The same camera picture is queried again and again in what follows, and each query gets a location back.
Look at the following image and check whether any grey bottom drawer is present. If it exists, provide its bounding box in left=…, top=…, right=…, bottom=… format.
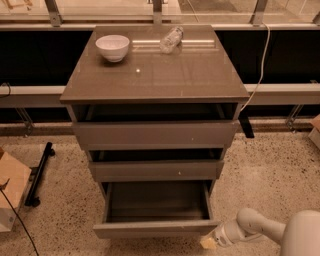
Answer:
left=93, top=180, right=218, bottom=239

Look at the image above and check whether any grey drawer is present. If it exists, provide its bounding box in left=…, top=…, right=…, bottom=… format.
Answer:
left=68, top=103, right=240, bottom=150
left=93, top=180, right=218, bottom=239
left=89, top=148, right=224, bottom=182

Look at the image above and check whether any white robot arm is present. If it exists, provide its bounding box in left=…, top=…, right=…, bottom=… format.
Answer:
left=200, top=208, right=320, bottom=256

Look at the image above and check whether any grey middle drawer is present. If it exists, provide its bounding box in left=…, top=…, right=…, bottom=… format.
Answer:
left=89, top=148, right=224, bottom=182

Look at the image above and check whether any grey drawer cabinet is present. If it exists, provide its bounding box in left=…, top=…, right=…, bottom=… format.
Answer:
left=59, top=24, right=251, bottom=198

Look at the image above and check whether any grey top drawer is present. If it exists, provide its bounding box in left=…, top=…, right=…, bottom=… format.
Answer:
left=68, top=103, right=240, bottom=150

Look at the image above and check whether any black cabinet rear leg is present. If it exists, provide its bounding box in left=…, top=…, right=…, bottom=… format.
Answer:
left=239, top=115, right=254, bottom=138

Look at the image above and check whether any cardboard box right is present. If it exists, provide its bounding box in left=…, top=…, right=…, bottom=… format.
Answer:
left=308, top=114, right=320, bottom=149

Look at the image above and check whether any cardboard box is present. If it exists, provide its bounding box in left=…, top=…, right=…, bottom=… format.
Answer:
left=0, top=148, right=31, bottom=232
left=308, top=114, right=320, bottom=149

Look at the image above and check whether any black stand foot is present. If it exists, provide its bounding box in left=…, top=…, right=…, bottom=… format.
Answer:
left=25, top=142, right=55, bottom=207

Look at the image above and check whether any crumpled clear plastic bottle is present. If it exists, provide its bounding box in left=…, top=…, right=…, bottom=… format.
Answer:
left=159, top=26, right=184, bottom=54

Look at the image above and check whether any cardboard box left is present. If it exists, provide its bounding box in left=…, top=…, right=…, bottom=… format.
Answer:
left=0, top=148, right=31, bottom=232

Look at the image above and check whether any white ceramic bowl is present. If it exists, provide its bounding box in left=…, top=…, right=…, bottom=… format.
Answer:
left=95, top=35, right=130, bottom=62

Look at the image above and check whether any white cable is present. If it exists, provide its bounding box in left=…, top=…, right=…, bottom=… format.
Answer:
left=239, top=23, right=271, bottom=113

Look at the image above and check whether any thin black cable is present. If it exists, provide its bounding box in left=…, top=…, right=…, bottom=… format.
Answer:
left=0, top=191, right=38, bottom=256

